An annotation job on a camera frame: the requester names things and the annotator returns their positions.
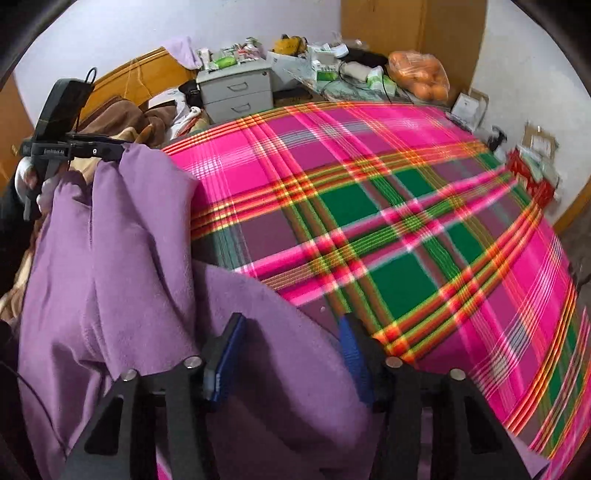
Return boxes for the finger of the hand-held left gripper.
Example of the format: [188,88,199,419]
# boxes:
[78,141,127,162]

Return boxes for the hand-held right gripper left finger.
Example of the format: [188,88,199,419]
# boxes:
[60,313,247,480]

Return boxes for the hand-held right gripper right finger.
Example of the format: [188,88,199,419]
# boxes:
[338,314,532,480]

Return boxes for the purple fleece sweater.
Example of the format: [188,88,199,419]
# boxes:
[17,143,552,480]

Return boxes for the person's left hand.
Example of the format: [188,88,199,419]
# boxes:
[15,159,47,204]

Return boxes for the brown blanket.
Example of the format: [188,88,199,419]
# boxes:
[76,95,178,148]

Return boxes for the wooden headboard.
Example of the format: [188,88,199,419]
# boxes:
[85,46,204,121]

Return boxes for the light purple cloth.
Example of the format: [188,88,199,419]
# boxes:
[164,36,204,71]

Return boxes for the grey drawer cabinet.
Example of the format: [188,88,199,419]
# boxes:
[196,59,274,124]

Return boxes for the pink green plaid bed sheet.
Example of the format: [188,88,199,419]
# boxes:
[161,100,591,480]

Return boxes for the white carton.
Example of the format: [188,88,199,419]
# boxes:
[267,51,315,90]

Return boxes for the yellow bag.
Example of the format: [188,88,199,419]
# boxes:
[272,34,309,57]

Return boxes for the folding table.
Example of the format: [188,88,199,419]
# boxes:
[295,69,416,104]

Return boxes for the red box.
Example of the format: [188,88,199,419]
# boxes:
[505,148,555,208]

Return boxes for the black cloth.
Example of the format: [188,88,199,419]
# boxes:
[342,46,389,69]

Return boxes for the small white box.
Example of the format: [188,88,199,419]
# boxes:
[450,89,489,130]

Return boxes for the green tissue pack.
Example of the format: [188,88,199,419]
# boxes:
[367,69,398,93]

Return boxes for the open cardboard box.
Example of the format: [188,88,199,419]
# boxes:
[522,121,559,160]

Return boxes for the bag of oranges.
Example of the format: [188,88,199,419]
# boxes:
[387,50,451,104]

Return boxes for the wooden wardrobe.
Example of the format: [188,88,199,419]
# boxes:
[341,0,488,93]

